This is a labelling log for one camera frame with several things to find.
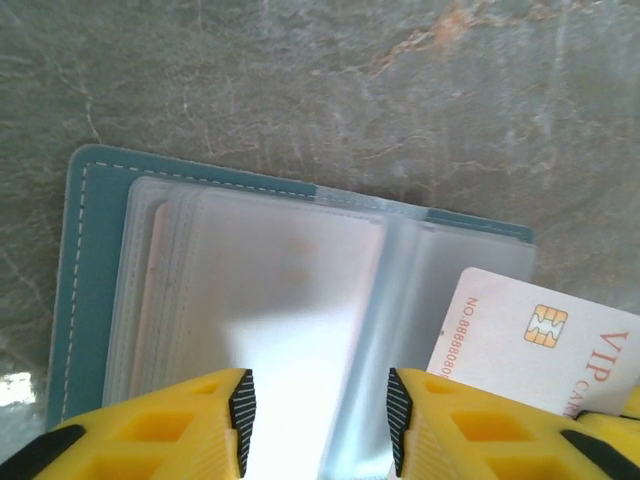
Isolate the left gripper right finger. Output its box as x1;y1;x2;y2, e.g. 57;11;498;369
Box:
387;368;640;480

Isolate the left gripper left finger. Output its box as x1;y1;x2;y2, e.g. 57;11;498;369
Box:
0;368;258;480

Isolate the white VIP chip card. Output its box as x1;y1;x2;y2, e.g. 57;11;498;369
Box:
425;266;640;419

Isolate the teal card holder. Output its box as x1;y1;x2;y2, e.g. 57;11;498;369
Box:
44;143;539;480

